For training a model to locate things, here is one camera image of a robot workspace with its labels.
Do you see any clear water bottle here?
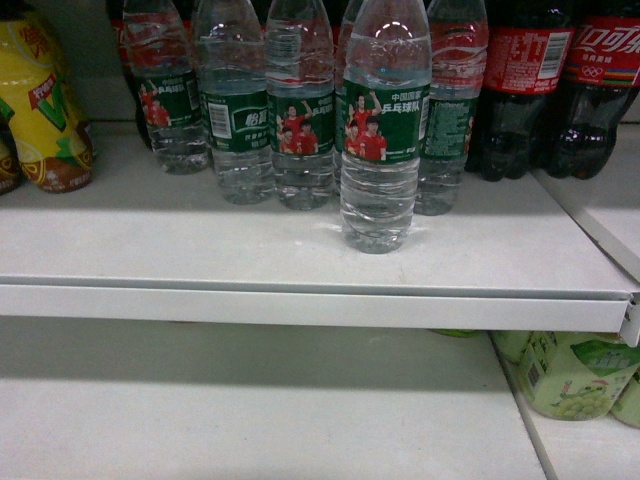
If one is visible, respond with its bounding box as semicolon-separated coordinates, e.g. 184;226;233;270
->
340;1;432;254

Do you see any middle water bottle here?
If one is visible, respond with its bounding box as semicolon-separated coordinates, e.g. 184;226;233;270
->
265;0;335;210

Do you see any barcode label water bottle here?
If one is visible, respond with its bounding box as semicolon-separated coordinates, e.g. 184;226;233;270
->
192;0;274;205

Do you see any white metal shelf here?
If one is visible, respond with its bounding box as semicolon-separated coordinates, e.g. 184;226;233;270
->
1;122;639;344

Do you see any right rear water bottle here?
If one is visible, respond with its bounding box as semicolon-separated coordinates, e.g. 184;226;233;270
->
414;0;489;216

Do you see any far left water bottle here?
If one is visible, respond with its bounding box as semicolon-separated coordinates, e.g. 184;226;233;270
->
123;1;210;175

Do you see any rear green drink bottle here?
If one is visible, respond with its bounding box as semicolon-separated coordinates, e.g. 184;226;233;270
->
492;330;532;364

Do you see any left cola bottle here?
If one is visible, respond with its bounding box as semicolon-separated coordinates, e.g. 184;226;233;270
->
466;1;579;182

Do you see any cola bottle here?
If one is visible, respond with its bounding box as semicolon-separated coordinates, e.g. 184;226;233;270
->
466;1;579;182
542;1;639;180
105;0;151;149

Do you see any yellow lemon tea bottle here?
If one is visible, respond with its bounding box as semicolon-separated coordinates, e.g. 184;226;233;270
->
1;2;94;193

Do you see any green grape drink bottle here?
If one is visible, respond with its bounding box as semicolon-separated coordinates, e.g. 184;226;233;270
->
517;331;639;421

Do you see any rear cola bottle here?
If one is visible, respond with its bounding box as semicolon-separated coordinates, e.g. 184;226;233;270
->
105;0;151;149

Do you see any right cola bottle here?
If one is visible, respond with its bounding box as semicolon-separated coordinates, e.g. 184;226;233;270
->
542;1;639;180

